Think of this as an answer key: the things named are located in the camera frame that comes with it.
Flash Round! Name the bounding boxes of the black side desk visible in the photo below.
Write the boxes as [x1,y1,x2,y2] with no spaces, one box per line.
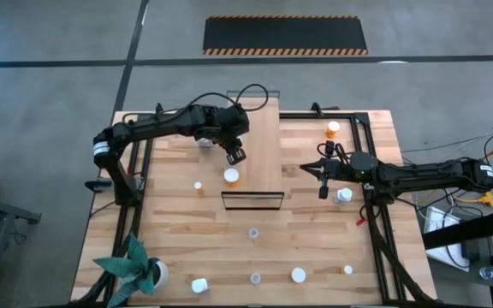
[0,190,43,308]

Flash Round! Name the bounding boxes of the black hazard-striped floor mat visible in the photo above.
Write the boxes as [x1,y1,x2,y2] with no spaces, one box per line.
[202,15,369,56]

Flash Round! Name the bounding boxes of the green artificial plant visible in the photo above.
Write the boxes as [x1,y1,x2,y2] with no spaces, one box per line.
[92,233,158,308]

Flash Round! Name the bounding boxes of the black side bracket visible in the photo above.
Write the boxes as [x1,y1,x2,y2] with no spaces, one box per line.
[84,178,114,193]

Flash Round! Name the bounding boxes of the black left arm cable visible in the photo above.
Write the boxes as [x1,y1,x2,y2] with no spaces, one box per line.
[156,83,270,119]

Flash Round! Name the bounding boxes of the black equipment cart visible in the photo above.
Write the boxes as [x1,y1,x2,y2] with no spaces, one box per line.
[421,207,493,308]

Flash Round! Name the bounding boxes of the medium amber pill bottle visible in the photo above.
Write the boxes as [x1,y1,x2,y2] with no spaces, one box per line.
[324,121,342,139]

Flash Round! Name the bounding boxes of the yellow power connector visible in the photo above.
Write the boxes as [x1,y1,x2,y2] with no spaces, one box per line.
[454,191,493,209]

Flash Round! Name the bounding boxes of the large amber pill bottle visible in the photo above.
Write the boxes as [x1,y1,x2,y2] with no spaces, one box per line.
[290,266,307,285]
[223,167,241,189]

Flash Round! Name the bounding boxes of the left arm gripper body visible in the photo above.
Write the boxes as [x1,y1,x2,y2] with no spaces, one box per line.
[214,104,250,151]

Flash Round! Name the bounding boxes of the wooden shelf with black frame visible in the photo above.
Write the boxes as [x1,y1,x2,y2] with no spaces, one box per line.
[221,89,286,211]

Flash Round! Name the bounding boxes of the white power box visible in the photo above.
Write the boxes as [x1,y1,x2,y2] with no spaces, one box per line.
[424,205,472,273]

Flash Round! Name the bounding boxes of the white plant pot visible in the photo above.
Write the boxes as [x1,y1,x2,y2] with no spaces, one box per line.
[148,256,170,292]

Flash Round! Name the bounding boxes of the black metal table frame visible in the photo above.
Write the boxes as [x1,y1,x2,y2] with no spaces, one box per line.
[73,111,436,307]

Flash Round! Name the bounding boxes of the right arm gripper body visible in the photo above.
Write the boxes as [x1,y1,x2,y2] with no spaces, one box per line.
[318,143,353,200]

